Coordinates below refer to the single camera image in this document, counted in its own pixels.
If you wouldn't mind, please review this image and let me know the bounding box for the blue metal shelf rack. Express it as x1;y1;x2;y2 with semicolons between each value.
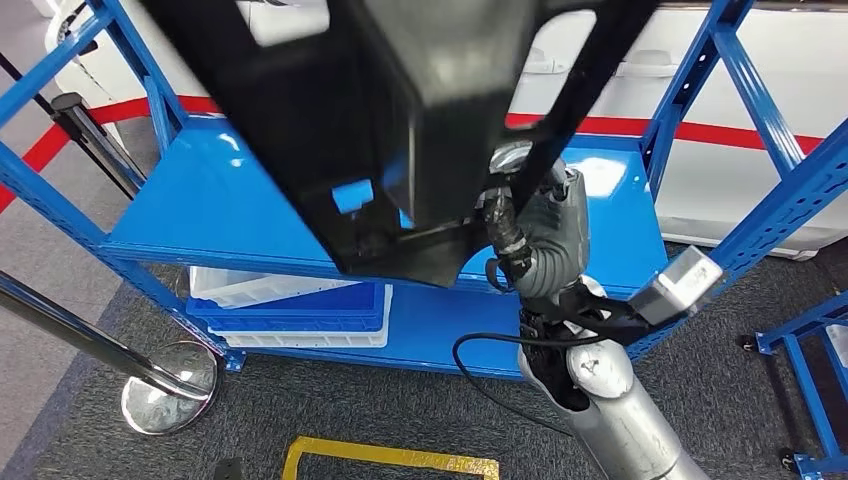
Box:
0;0;848;380

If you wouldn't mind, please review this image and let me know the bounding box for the blue wheeled cart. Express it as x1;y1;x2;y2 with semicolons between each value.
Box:
738;291;848;480

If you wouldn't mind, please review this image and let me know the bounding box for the blue plastic bin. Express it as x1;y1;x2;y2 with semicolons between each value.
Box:
186;283;389;334

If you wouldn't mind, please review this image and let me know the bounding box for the black plastic frame part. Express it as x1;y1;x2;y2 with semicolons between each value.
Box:
139;0;664;289

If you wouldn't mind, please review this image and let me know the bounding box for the chrome stanchion post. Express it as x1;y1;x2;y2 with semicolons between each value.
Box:
51;92;147;200
0;271;220;437

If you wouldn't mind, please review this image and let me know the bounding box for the black stanchion post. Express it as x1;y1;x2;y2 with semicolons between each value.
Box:
0;51;140;201

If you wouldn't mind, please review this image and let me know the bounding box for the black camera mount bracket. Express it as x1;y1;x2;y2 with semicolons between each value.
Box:
523;284;654;346

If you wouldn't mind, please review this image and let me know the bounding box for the red barrier belt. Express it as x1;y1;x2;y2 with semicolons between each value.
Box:
0;122;71;215
86;95;826;157

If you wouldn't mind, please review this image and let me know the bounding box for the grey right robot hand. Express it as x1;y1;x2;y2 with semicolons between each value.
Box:
482;142;591;294

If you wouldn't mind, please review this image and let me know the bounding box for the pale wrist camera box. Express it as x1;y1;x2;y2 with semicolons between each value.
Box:
627;246;725;327

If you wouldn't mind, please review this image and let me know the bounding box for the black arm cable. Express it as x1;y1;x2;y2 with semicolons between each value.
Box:
452;333;611;439

